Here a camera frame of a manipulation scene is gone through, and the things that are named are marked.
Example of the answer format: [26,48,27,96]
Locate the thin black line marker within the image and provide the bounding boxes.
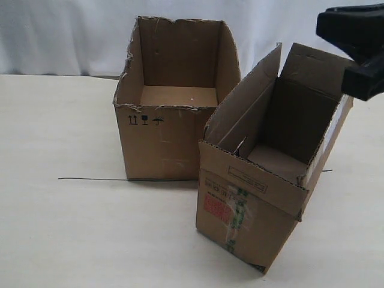
[58,169,334,182]

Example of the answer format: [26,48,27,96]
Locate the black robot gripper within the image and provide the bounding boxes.
[316,3,383,101]

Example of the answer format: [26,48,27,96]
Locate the large open cardboard box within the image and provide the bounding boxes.
[113,16,241,181]

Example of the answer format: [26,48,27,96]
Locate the narrow cardboard box with tape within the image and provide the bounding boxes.
[196,43,353,272]

